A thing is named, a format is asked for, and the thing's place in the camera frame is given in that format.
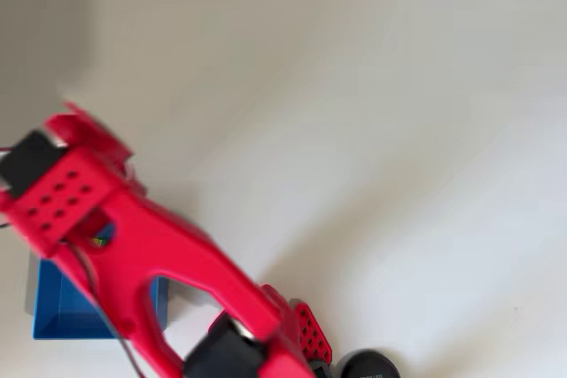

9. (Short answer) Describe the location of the black gooseneck stand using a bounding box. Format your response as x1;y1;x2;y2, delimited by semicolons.
338;349;402;378

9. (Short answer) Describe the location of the blue plastic box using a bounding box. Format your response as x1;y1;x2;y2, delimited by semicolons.
31;222;172;343

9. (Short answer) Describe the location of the black red servo cable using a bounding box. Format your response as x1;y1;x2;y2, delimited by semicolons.
66;243;150;378

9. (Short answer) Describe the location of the red perforated robot base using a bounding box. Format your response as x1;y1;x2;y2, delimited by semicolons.
290;297;334;368

